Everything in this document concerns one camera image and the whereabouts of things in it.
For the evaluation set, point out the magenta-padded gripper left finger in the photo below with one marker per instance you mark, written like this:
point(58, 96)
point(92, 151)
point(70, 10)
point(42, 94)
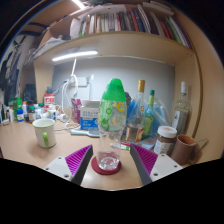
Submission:
point(60, 166)

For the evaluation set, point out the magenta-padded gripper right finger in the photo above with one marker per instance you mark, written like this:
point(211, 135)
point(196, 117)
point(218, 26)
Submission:
point(163, 166)

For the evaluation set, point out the clear bottle with green cap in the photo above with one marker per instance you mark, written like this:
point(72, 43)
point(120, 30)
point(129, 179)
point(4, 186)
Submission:
point(112, 116)

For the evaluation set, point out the brown cup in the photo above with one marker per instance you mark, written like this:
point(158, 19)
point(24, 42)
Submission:
point(183, 150)

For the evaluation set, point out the brown jar with white lid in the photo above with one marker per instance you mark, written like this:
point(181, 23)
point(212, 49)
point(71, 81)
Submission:
point(165, 140)

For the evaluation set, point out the flat round red coaster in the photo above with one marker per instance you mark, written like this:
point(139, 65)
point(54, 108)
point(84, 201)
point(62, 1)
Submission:
point(95, 166)

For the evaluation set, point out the white flat brush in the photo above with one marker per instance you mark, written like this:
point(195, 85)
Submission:
point(83, 132)

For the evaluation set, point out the pink pen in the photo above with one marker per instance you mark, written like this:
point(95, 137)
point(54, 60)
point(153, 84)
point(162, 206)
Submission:
point(126, 143)

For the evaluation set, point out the glass bottle with yellow cap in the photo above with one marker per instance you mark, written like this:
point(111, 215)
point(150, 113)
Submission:
point(136, 126)

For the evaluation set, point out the slim green glass bottle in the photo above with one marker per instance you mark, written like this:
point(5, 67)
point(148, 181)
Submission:
point(148, 120)

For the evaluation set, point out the white marker pen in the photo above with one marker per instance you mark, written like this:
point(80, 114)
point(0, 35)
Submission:
point(116, 146)

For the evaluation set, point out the blue plastic bag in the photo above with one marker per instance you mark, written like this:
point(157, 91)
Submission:
point(163, 113)

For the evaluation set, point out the clear bottle with white cap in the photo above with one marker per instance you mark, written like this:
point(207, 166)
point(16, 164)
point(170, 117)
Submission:
point(181, 115)

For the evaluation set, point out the pink box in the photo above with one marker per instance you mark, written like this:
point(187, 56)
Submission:
point(76, 111)

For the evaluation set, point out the blue and white carton box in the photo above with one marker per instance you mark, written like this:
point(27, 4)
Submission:
point(89, 116)

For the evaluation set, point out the group of small bottles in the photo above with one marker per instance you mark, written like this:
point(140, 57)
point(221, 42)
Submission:
point(30, 113)

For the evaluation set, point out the red and white canister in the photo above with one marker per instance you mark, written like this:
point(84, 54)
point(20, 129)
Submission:
point(49, 100)

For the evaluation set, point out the grey shaker bottle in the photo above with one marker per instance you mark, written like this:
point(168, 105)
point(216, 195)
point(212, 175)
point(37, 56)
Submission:
point(128, 96)

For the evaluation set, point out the white LED light bar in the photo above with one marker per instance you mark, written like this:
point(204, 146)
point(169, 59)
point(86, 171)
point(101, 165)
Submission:
point(75, 55)

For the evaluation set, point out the wooden shelf unit with books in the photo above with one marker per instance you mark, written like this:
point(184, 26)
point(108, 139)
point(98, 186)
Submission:
point(120, 41)

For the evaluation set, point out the white wall socket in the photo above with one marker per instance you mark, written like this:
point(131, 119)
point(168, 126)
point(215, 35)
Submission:
point(81, 81)

